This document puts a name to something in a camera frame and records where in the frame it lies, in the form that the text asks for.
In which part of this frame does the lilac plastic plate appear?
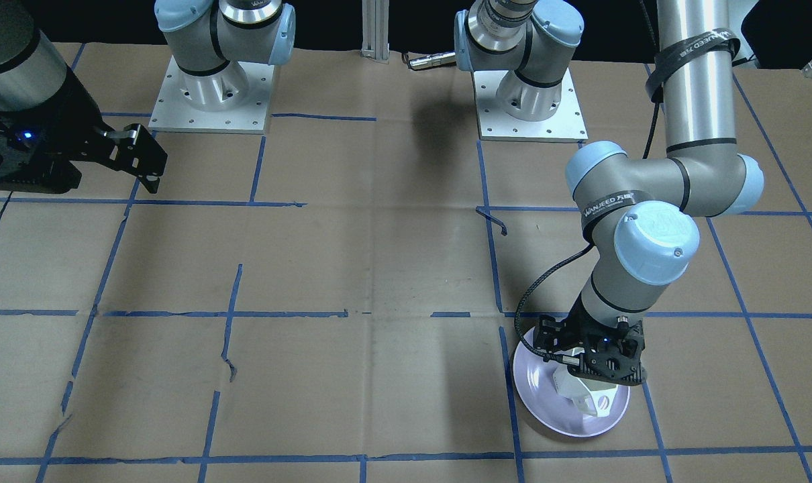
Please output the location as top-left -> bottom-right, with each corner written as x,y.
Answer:
513,342 -> 630,437

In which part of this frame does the brown paper table cover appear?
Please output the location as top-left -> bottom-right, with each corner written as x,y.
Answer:
0,51 -> 812,482

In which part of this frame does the aluminium frame post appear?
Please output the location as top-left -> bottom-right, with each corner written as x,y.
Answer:
360,0 -> 390,64

